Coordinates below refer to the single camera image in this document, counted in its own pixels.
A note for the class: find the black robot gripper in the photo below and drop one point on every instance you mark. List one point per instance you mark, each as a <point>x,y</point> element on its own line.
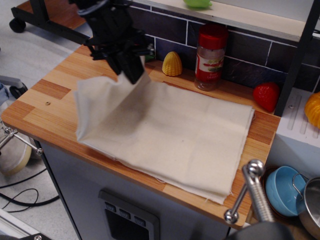
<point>113,33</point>

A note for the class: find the cream cloth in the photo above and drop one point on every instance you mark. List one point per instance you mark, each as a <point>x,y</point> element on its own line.
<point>183,138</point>

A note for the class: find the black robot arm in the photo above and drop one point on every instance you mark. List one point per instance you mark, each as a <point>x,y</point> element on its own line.
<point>82,4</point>

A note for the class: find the red toy chili pepper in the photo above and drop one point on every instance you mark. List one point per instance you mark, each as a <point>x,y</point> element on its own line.
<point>149,57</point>

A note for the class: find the yellow toy corn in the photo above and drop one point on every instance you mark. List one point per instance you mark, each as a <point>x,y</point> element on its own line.
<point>172,64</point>

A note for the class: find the red-lidded spice jar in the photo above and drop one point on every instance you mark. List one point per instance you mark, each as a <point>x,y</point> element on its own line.
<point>211,48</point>

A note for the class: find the green toy on shelf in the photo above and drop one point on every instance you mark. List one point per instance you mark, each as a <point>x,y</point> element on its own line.
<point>198,3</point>

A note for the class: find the red toy strawberry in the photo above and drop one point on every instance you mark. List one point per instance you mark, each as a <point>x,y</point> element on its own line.
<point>266,95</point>

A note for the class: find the grey oven control panel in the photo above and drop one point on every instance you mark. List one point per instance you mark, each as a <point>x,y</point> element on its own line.
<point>126,221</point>

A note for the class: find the metal clamp screw right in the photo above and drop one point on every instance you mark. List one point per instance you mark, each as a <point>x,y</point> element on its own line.
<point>252,171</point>

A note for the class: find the white toy sink unit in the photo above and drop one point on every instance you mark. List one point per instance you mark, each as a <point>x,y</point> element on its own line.
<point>296,142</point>

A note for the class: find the orange toy pumpkin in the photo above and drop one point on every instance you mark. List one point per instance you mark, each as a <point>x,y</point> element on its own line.
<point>312,110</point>

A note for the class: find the blue plastic bowl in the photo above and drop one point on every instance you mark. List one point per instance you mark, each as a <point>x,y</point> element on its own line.
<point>284,187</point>

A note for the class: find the metal clamp handle left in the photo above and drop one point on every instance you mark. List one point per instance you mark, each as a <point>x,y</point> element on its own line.
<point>13,133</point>

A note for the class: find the dark shelf frame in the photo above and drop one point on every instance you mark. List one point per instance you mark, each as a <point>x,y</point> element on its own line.
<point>261,47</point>

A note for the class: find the steel pot with handle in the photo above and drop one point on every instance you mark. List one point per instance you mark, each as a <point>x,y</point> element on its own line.
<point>308,204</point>

